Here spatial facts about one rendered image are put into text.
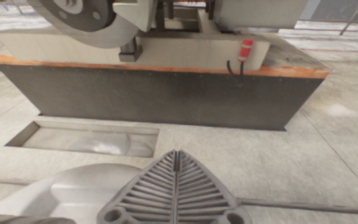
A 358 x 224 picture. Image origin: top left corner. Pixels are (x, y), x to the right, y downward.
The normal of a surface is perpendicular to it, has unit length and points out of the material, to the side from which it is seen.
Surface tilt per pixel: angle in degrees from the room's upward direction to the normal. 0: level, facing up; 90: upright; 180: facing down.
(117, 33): 104
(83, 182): 0
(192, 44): 90
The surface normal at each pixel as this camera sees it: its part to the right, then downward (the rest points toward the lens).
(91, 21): -0.07, 0.84
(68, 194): -0.02, 0.39
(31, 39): -0.07, 0.69
